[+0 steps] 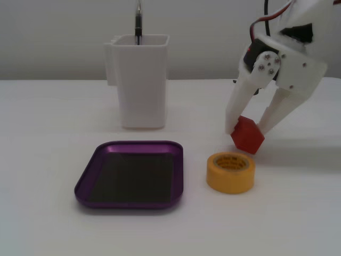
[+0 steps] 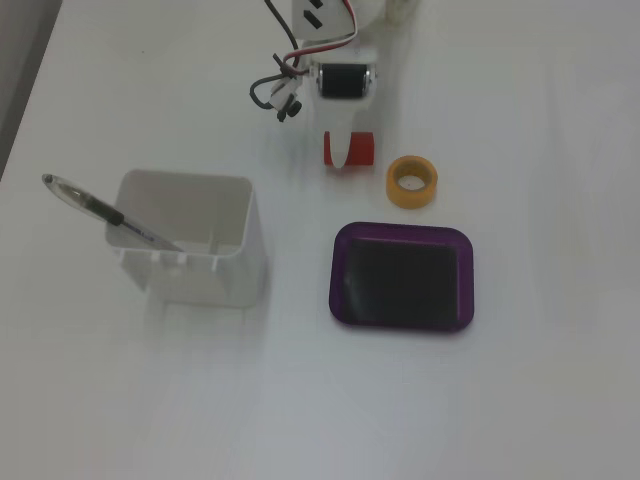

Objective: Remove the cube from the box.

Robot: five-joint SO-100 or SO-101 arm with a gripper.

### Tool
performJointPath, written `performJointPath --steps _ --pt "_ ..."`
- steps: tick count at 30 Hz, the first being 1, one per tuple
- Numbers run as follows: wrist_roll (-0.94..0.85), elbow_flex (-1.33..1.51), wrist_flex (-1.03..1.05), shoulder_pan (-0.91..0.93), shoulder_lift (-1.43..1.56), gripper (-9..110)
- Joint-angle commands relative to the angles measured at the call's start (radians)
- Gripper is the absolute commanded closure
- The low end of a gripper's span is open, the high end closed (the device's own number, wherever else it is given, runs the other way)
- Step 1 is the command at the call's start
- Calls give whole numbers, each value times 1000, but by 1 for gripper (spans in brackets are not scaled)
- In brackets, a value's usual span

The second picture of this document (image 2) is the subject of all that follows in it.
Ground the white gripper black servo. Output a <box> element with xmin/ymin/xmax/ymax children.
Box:
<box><xmin>309</xmin><ymin>47</ymin><xmax>380</xmax><ymax>169</ymax></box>

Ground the red cube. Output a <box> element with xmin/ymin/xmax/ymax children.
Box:
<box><xmin>323</xmin><ymin>131</ymin><xmax>375</xmax><ymax>169</ymax></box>

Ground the yellow tape roll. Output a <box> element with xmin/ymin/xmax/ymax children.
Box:
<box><xmin>386</xmin><ymin>155</ymin><xmax>439</xmax><ymax>209</ymax></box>

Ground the white plastic pen holder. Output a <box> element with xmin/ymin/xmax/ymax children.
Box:
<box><xmin>103</xmin><ymin>169</ymin><xmax>269</xmax><ymax>309</ymax></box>

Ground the purple metal tray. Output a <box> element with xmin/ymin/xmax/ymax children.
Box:
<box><xmin>328</xmin><ymin>221</ymin><xmax>475</xmax><ymax>333</ymax></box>

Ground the clear black ballpoint pen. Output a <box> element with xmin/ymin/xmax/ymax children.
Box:
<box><xmin>41</xmin><ymin>172</ymin><xmax>186</xmax><ymax>253</ymax></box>

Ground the red white black servo cable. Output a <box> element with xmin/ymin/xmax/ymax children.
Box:
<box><xmin>282</xmin><ymin>0</ymin><xmax>361</xmax><ymax>76</ymax></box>

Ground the dark grey cable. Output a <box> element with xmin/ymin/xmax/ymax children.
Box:
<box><xmin>249</xmin><ymin>0</ymin><xmax>304</xmax><ymax>110</ymax></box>

